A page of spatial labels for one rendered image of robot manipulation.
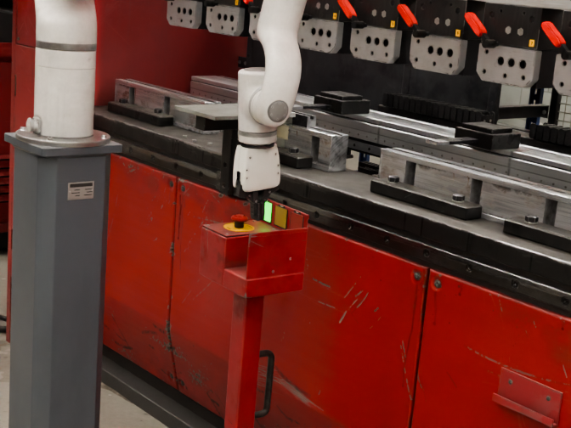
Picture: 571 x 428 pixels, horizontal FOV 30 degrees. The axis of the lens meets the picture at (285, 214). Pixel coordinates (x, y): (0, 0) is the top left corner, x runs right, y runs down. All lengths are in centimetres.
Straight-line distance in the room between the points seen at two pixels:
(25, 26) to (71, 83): 145
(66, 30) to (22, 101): 149
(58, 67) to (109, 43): 142
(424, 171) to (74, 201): 82
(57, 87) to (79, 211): 25
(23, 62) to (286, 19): 151
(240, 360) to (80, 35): 85
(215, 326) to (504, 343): 101
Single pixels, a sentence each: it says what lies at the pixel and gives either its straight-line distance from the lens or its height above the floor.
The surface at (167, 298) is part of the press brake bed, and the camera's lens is 315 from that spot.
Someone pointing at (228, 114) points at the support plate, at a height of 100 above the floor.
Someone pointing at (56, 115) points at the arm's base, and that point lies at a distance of 217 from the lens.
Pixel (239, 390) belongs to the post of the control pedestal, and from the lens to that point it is 253.
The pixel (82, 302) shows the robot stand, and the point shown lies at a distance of 226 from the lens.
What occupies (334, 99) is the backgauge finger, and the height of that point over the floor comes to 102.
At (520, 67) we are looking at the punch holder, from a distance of 228.
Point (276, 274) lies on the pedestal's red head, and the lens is 239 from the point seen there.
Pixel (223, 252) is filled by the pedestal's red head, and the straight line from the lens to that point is 241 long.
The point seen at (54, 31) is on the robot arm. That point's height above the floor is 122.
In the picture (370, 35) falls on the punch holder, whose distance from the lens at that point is 257.
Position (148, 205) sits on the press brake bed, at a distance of 319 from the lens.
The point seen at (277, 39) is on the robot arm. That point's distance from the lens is 225.
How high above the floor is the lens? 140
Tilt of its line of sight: 14 degrees down
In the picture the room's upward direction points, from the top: 5 degrees clockwise
